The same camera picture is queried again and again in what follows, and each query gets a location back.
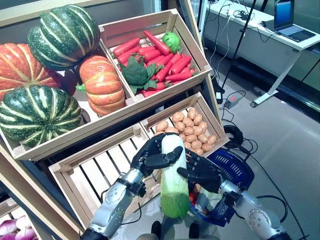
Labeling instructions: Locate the small orange pumpkin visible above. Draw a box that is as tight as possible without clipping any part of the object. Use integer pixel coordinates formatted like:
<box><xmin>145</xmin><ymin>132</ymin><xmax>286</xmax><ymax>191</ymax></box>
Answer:
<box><xmin>76</xmin><ymin>54</ymin><xmax>126</xmax><ymax>116</ymax></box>

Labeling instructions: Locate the dark green broccoli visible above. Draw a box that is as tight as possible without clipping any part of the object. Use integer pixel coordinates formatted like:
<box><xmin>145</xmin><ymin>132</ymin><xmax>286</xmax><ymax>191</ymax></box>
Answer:
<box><xmin>119</xmin><ymin>56</ymin><xmax>158</xmax><ymax>95</ymax></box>

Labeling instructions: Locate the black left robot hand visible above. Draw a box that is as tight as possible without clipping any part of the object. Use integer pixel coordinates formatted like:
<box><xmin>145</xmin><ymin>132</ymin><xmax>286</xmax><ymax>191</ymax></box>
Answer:
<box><xmin>129</xmin><ymin>136</ymin><xmax>184</xmax><ymax>178</ymax></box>

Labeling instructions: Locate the large orange ribbed pumpkin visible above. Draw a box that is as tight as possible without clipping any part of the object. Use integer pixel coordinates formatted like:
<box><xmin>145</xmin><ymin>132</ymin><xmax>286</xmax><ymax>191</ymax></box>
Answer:
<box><xmin>0</xmin><ymin>42</ymin><xmax>63</xmax><ymax>101</ymax></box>

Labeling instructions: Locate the wooden potato crate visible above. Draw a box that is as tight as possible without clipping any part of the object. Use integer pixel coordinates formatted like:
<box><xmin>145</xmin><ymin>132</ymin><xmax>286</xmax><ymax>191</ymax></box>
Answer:
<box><xmin>139</xmin><ymin>91</ymin><xmax>230</xmax><ymax>158</ymax></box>

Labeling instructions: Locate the wide slatted wooden crate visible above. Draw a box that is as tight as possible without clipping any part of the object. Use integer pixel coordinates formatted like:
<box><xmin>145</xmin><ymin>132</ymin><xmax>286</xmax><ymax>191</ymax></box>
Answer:
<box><xmin>48</xmin><ymin>122</ymin><xmax>176</xmax><ymax>222</ymax></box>

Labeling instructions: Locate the open grey laptop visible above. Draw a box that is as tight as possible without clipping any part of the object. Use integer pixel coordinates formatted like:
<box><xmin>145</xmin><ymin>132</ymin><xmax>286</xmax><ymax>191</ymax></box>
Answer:
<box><xmin>273</xmin><ymin>0</ymin><xmax>317</xmax><ymax>43</ymax></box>

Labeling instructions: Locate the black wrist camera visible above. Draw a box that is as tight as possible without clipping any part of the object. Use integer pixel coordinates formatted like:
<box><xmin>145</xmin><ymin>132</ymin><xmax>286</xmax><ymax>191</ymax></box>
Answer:
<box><xmin>128</xmin><ymin>181</ymin><xmax>147</xmax><ymax>198</ymax></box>
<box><xmin>219</xmin><ymin>192</ymin><xmax>237</xmax><ymax>213</ymax></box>

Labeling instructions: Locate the black coiled cable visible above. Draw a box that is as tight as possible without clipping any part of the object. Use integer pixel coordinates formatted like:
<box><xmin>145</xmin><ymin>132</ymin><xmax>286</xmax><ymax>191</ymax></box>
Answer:
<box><xmin>222</xmin><ymin>124</ymin><xmax>258</xmax><ymax>156</ymax></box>

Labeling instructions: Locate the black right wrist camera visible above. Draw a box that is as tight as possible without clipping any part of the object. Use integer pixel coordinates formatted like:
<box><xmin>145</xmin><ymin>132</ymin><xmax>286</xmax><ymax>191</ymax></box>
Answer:
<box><xmin>219</xmin><ymin>192</ymin><xmax>237</xmax><ymax>213</ymax></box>

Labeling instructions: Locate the green striped pumpkin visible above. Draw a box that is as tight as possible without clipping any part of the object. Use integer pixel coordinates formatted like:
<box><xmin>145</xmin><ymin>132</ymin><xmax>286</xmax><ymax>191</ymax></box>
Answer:
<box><xmin>26</xmin><ymin>4</ymin><xmax>101</xmax><ymax>71</ymax></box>
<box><xmin>0</xmin><ymin>84</ymin><xmax>83</xmax><ymax>148</ymax></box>

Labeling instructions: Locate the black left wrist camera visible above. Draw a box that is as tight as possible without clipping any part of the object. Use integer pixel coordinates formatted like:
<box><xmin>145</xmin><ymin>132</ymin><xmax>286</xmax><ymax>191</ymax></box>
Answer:
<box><xmin>128</xmin><ymin>181</ymin><xmax>147</xmax><ymax>198</ymax></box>

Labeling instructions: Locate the wooden onion crate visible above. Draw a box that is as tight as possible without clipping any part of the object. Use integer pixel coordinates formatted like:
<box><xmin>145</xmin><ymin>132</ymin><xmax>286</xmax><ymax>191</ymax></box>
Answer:
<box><xmin>0</xmin><ymin>197</ymin><xmax>46</xmax><ymax>240</ymax></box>

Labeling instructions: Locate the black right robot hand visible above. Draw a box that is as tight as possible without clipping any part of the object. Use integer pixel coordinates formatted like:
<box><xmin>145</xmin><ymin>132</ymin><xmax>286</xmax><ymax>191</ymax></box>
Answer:
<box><xmin>176</xmin><ymin>148</ymin><xmax>227</xmax><ymax>195</ymax></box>

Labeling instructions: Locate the light green round vegetable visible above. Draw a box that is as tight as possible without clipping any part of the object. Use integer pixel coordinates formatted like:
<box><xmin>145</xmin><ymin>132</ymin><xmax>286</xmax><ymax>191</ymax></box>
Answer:
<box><xmin>161</xmin><ymin>31</ymin><xmax>181</xmax><ymax>54</ymax></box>

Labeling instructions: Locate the white office desk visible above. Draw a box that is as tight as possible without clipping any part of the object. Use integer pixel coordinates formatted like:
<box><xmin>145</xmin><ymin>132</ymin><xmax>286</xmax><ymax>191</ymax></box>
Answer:
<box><xmin>203</xmin><ymin>0</ymin><xmax>320</xmax><ymax>108</ymax></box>

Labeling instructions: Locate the wooden carrot crate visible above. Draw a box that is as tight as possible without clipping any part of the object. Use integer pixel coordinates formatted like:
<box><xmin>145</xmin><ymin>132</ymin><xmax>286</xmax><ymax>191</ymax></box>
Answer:
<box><xmin>98</xmin><ymin>8</ymin><xmax>213</xmax><ymax>100</ymax></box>

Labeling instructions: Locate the grey power strip red switch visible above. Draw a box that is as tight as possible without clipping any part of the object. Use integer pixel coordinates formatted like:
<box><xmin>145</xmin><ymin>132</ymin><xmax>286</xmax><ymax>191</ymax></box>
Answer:
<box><xmin>223</xmin><ymin>94</ymin><xmax>243</xmax><ymax>109</ymax></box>

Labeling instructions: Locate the wooden display shelf rack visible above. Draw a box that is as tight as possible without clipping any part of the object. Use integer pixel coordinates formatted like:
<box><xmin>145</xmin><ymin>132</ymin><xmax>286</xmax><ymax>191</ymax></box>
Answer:
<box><xmin>0</xmin><ymin>0</ymin><xmax>221</xmax><ymax>240</ymax></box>

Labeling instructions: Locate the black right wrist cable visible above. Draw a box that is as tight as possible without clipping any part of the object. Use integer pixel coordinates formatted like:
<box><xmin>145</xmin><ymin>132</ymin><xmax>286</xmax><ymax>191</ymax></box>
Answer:
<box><xmin>257</xmin><ymin>194</ymin><xmax>288</xmax><ymax>223</ymax></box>

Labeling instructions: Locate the silver left robot leg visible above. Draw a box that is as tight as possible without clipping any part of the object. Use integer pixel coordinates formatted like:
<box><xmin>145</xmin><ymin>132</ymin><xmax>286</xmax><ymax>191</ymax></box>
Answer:
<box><xmin>143</xmin><ymin>220</ymin><xmax>163</xmax><ymax>240</ymax></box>

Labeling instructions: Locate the black tripod pole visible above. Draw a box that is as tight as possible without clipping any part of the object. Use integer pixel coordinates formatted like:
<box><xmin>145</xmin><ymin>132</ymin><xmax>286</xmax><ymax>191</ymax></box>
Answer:
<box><xmin>215</xmin><ymin>0</ymin><xmax>258</xmax><ymax>105</ymax></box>

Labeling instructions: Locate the blue plastic shopping basket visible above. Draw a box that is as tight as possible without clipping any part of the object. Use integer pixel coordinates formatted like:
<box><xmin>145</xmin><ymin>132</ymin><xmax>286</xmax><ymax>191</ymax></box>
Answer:
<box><xmin>188</xmin><ymin>147</ymin><xmax>256</xmax><ymax>228</ymax></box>

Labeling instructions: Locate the wooden pumpkin crate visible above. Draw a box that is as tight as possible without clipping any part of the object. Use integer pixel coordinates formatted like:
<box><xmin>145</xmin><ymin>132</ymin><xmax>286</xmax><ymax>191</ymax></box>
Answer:
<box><xmin>0</xmin><ymin>24</ymin><xmax>141</xmax><ymax>162</ymax></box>

